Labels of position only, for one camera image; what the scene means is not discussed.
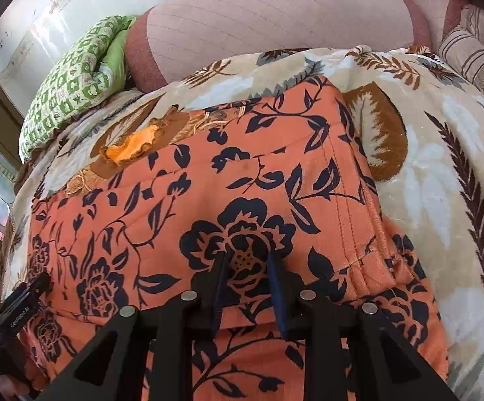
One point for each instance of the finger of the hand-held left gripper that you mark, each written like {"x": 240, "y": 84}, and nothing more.
{"x": 37, "y": 286}

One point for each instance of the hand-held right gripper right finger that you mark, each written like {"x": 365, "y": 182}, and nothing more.
{"x": 278, "y": 298}

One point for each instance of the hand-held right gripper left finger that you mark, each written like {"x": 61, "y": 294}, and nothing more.
{"x": 219, "y": 294}

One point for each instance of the orange floral garment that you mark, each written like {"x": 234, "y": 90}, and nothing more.
{"x": 233, "y": 183}

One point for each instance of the person's left hand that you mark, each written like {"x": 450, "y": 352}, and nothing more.
{"x": 8, "y": 384}

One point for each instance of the beige leaf printed blanket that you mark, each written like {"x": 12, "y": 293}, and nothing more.
{"x": 426, "y": 167}

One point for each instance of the green patterned quilt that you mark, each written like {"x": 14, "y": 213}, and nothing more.
{"x": 70, "y": 87}

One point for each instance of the pink quilted cushion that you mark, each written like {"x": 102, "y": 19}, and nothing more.
{"x": 267, "y": 25}
{"x": 428, "y": 4}

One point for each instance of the striped beige pillow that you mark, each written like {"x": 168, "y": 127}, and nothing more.
{"x": 476, "y": 54}

